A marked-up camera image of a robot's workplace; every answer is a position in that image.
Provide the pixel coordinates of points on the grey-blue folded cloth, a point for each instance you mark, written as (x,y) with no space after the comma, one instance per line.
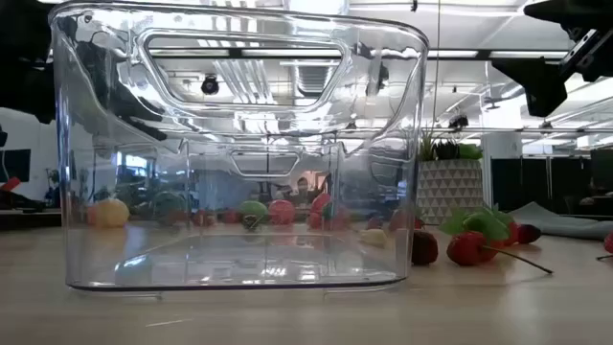
(560,223)

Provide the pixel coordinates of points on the red flat object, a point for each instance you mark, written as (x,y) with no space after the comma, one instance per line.
(9,184)

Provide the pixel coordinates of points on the red fake cherry long stem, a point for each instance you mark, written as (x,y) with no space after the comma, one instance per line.
(464,249)

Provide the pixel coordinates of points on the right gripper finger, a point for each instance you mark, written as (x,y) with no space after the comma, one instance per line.
(574,9)
(541,86)

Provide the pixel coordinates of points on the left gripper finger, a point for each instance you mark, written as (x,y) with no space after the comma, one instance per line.
(74,25)
(120,103)

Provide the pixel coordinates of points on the dark office partition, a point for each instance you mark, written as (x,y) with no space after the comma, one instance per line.
(527,187)

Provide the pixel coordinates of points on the green toy mango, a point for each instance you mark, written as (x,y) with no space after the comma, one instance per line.
(253,208)

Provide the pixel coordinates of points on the dark red fake cherry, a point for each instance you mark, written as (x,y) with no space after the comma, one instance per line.
(424,247)
(251,222)

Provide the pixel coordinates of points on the green striped toy watermelon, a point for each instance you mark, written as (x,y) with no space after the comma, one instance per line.
(167,203)

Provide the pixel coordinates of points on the person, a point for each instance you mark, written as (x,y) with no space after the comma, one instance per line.
(302,189)

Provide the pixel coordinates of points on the black ceiling-mounted device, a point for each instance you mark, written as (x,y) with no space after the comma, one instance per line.
(459,121)

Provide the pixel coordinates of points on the succulents in patterned white pot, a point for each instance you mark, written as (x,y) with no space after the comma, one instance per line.
(449,191)

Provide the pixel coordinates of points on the round red toy fruit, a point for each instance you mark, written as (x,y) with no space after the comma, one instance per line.
(281,212)

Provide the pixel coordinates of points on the clear plastic storage container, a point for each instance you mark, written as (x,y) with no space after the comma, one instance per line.
(297,120)

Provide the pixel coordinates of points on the dark wall monitor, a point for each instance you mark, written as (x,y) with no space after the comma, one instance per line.
(14,165)

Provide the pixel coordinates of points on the black ceiling camera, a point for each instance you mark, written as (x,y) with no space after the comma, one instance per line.
(210,85)

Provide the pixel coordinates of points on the yellow toy banana piece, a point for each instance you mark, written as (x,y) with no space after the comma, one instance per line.
(373,237)

